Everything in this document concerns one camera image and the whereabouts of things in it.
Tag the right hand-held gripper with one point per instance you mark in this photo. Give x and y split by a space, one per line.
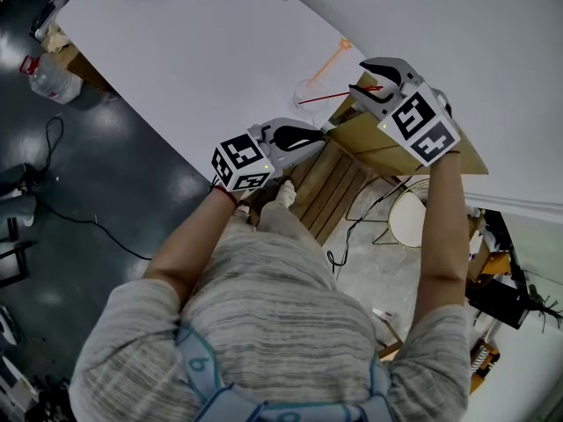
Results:
422 125

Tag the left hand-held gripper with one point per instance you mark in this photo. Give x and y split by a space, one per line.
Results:
242 156

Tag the clear glass cup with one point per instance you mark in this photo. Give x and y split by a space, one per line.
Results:
316 104

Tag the red star wand stick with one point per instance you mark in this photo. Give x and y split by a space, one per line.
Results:
325 97

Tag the orange star wand stick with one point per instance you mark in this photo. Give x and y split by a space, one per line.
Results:
327 65

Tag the person's right forearm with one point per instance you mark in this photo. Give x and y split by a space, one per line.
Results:
442 235

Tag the person's left forearm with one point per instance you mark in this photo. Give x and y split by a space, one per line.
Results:
189 244

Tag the small cardboard sheet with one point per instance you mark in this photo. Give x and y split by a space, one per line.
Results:
347 112

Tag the person's cream shoe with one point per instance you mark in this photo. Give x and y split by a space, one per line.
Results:
241 210
287 194

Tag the large cardboard sheet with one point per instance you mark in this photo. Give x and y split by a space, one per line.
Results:
365 139

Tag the wooden slat platform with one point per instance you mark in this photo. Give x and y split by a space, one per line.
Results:
330 191

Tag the person's beige trousers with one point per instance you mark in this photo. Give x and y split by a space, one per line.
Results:
281 222

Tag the red wrist band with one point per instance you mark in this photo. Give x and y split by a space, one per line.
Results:
224 194

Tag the person's grey striped shirt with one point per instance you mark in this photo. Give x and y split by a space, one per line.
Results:
272 315

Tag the wooden side shelf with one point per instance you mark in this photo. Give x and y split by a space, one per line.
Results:
488 262

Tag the light wooden chair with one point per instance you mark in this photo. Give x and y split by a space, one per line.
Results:
391 345

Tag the light blue chest harness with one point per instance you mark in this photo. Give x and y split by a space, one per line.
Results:
198 363

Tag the black box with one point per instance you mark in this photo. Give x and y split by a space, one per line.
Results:
501 306

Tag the clear water jug red cap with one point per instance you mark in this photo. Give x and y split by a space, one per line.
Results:
53 82

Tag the cream cloth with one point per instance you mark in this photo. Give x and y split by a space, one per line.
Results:
55 40

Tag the silver black device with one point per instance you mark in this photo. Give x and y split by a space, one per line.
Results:
46 16

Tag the black metal frame stand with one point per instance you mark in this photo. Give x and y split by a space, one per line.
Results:
19 262

